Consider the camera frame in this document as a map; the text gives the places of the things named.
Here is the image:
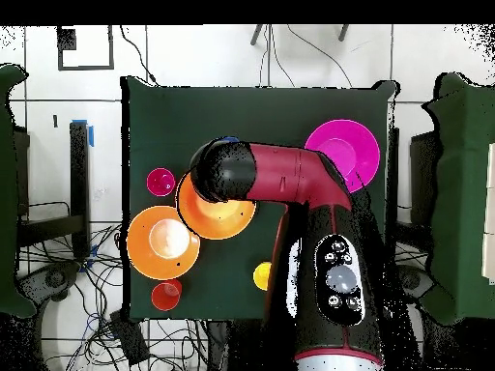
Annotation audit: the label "large orange plastic bowl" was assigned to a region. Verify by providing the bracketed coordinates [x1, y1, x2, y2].
[176, 171, 257, 242]
[126, 205, 201, 281]

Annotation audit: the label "yellow plastic cup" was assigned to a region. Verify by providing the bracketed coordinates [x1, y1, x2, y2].
[252, 261, 273, 292]

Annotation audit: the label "crimson plastic cup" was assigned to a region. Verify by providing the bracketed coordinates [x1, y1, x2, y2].
[145, 166, 177, 198]

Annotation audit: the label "dark green tablecloth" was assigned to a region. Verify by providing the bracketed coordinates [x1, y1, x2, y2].
[120, 75, 399, 324]

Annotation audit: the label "orange plastic cup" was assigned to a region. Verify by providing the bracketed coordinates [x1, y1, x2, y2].
[150, 278, 184, 312]

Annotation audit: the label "large pink plastic bowl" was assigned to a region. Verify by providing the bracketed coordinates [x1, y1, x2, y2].
[304, 118, 381, 194]

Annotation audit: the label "black power strip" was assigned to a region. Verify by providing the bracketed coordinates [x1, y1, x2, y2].
[108, 308, 151, 367]

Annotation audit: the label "black chair base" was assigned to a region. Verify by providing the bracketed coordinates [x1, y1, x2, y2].
[18, 262, 80, 306]
[397, 264, 434, 304]

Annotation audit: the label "green cloth side table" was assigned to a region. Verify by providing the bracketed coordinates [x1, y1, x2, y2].
[422, 71, 495, 326]
[0, 63, 38, 320]

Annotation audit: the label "tangle of floor cables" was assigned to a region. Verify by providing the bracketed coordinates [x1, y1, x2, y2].
[18, 223, 210, 371]

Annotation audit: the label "black metal frame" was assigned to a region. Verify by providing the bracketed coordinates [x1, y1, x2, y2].
[15, 119, 95, 260]

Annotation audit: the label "camera tripod legs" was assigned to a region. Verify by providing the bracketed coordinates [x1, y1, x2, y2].
[249, 24, 350, 46]

